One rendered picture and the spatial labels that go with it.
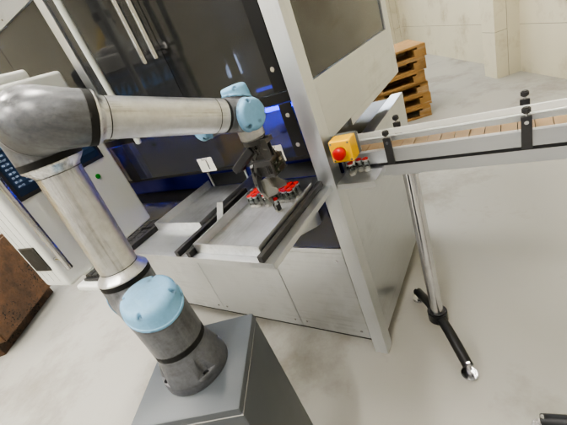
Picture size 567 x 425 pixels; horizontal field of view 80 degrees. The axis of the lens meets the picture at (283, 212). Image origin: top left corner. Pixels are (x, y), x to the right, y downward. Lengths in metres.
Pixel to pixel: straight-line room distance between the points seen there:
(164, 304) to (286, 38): 0.75
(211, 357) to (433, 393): 1.02
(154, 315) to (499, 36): 4.84
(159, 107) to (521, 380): 1.50
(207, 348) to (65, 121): 0.51
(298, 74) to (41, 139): 0.67
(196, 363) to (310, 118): 0.73
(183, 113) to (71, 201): 0.28
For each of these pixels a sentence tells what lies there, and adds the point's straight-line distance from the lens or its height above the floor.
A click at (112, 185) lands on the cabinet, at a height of 1.04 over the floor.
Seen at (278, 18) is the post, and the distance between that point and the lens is 1.04.
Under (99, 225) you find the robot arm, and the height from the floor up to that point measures 1.16.
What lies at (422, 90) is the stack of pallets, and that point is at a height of 0.30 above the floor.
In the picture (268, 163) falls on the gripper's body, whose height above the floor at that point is 1.07.
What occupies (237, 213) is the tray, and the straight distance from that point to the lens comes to 1.20.
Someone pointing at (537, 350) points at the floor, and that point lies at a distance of 1.72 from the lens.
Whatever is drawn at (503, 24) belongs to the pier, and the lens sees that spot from 5.09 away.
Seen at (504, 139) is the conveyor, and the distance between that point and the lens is 1.10.
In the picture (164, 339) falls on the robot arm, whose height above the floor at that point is 0.94.
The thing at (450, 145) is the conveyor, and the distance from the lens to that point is 1.11.
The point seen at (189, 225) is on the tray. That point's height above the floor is 0.90.
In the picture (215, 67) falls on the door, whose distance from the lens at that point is 1.21.
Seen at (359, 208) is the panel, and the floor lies 0.71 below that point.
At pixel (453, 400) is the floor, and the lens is 1.58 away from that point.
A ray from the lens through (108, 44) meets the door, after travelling 1.55.
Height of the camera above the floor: 1.36
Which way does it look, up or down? 26 degrees down
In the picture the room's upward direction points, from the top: 22 degrees counter-clockwise
